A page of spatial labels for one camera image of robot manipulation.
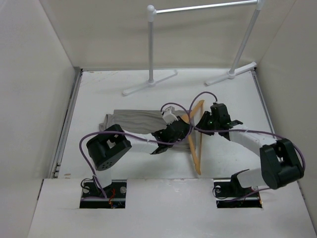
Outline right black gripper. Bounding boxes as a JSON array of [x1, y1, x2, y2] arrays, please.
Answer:
[[193, 111, 219, 136]]

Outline wooden clothes hanger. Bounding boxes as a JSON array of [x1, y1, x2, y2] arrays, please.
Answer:
[[181, 100, 205, 175]]

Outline grey trousers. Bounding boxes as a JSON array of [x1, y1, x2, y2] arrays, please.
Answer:
[[98, 109, 199, 153]]

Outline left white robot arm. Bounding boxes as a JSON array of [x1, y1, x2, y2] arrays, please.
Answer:
[[86, 117, 192, 198]]

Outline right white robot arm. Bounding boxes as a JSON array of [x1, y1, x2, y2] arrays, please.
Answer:
[[195, 103, 305, 199]]

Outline white clothes rack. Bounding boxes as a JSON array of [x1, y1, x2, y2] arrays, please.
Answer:
[[122, 0, 265, 96]]

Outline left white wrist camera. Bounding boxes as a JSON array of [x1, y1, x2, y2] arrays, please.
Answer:
[[162, 106, 178, 124]]

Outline right metal table rail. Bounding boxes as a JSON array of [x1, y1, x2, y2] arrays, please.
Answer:
[[251, 69, 279, 139]]

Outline metal table rail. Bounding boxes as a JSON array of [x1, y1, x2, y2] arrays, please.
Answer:
[[251, 69, 279, 139], [47, 67, 83, 179]]

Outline left metal table rail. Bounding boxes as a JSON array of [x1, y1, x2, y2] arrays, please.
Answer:
[[47, 67, 83, 179]]

